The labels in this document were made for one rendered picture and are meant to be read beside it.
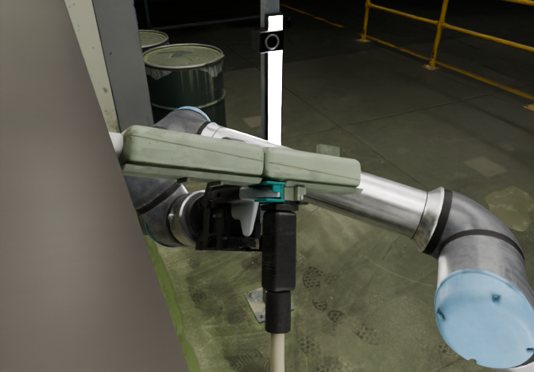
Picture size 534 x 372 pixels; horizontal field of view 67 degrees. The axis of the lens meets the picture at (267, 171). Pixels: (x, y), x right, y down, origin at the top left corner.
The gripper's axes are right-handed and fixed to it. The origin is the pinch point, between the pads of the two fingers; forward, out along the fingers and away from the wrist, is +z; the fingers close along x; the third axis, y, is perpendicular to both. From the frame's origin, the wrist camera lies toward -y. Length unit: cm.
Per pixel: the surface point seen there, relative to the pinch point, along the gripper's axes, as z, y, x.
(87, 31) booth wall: -149, -90, 1
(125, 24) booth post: -143, -97, -13
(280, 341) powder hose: -0.9, 17.1, -0.6
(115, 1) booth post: -138, -103, -7
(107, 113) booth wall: -171, -61, -16
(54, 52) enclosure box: 13.4, -3.6, 26.9
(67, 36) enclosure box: 9.9, -6.5, 26.0
